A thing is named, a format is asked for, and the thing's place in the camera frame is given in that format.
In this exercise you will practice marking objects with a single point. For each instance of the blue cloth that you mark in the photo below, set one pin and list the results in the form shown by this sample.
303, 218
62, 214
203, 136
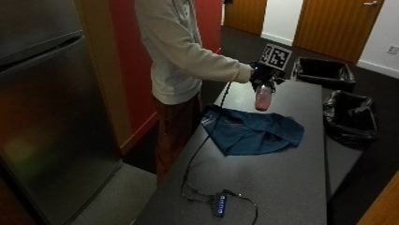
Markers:
252, 131

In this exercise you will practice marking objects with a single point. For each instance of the pink plastic bottle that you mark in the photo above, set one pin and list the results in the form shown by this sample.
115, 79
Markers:
263, 98

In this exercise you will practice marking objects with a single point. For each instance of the white marker cube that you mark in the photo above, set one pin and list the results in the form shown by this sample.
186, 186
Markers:
274, 56

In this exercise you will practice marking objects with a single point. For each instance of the the person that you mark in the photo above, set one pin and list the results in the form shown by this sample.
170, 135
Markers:
178, 72

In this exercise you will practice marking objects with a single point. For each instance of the stainless steel refrigerator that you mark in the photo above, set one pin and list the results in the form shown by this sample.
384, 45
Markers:
45, 112

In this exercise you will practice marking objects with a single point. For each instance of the round bin with black liner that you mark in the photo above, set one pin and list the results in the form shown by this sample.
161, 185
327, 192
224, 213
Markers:
350, 118

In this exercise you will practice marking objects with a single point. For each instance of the white wall socket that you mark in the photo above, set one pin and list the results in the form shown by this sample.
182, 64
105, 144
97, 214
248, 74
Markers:
392, 49

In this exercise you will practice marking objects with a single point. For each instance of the black hub with blue lights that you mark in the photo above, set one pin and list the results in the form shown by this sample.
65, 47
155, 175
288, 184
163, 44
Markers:
219, 204

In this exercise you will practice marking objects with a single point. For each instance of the rectangular bin with black liner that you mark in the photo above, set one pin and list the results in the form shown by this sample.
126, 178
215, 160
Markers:
323, 71

